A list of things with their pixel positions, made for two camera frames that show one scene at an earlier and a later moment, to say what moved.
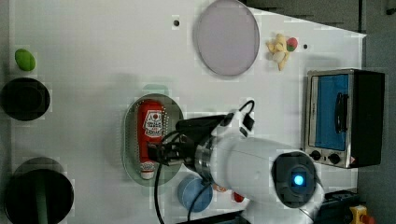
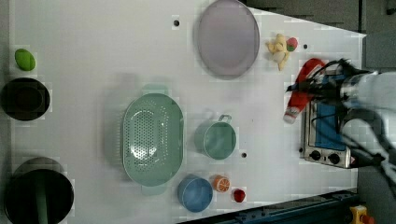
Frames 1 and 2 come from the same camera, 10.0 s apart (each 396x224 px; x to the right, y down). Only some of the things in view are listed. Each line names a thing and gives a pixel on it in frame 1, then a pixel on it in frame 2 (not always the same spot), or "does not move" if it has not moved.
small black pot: x=24 y=99 does not move
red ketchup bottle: x=150 y=131 to x=299 y=99
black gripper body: x=176 y=146 to x=324 y=86
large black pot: x=38 y=191 does not move
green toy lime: x=24 y=60 does not move
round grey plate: x=228 y=37 does not move
